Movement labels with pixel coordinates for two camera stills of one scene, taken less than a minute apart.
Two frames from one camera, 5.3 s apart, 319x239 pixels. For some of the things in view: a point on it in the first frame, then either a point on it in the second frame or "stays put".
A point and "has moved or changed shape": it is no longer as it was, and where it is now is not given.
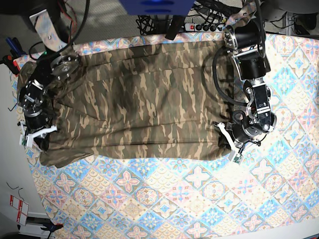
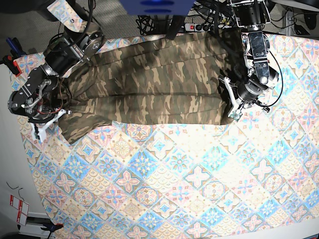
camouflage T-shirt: [140, 101] has moved or changed shape
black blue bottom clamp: [52, 227] stays put
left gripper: [241, 135] → [248, 88]
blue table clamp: [17, 50] stays put
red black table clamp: [12, 64] stays put
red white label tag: [23, 209] stays put
